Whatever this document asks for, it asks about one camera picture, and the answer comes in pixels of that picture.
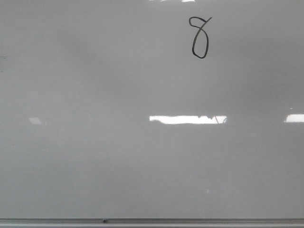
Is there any white glossy whiteboard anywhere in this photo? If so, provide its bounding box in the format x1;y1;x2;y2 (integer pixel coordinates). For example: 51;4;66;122
0;0;304;219

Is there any aluminium whiteboard bottom frame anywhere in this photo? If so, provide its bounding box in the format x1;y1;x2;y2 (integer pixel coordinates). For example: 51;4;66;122
0;218;304;228

